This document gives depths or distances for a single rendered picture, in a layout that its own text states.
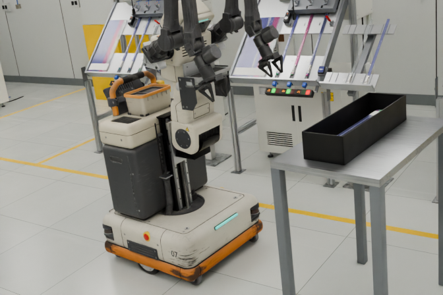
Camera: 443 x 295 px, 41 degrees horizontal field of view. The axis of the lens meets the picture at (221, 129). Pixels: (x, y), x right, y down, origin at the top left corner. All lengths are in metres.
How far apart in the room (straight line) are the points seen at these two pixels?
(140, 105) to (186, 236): 0.71
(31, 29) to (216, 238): 6.15
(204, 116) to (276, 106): 1.47
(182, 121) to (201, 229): 0.55
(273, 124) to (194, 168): 1.23
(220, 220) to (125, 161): 0.57
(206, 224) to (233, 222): 0.18
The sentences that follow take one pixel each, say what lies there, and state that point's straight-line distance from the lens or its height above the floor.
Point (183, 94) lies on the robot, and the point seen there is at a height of 0.96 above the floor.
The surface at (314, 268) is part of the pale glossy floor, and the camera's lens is 3.09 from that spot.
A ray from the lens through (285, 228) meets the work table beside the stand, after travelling 2.37.
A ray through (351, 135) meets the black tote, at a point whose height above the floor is 0.90.
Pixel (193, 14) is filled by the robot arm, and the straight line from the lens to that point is 2.49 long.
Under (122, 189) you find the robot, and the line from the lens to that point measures 3.11.
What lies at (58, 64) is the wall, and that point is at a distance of 8.44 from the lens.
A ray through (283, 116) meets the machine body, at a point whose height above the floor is 0.36.
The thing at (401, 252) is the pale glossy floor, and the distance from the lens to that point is 3.22.
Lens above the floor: 1.61
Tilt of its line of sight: 17 degrees down
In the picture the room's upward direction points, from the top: 7 degrees counter-clockwise
